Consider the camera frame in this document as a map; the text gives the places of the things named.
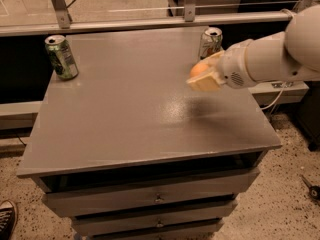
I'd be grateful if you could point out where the green soda can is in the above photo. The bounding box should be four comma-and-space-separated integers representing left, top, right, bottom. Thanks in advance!
45, 35, 78, 80

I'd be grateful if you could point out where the black sneaker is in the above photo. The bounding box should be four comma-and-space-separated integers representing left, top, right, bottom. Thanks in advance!
0, 200, 18, 240

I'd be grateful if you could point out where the white cable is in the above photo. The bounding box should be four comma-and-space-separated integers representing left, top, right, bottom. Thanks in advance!
259, 82, 287, 112

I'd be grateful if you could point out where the orange fruit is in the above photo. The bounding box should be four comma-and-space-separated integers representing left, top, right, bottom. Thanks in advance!
190, 63, 209, 77

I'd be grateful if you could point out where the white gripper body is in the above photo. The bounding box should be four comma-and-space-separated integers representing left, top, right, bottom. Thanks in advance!
217, 39, 256, 89

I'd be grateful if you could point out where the white 7up can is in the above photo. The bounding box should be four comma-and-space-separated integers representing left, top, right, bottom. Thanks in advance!
198, 27, 223, 59

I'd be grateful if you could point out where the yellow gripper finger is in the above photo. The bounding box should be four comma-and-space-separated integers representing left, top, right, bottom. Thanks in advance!
201, 51, 224, 67
186, 69, 225, 92

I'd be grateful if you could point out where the metal guard rail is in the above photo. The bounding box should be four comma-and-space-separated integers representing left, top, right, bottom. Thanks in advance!
0, 0, 296, 36

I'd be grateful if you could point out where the grey drawer cabinet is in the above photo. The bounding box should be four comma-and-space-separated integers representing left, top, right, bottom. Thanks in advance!
18, 28, 280, 240

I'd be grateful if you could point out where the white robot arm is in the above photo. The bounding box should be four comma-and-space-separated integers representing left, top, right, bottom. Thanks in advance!
187, 5, 320, 91

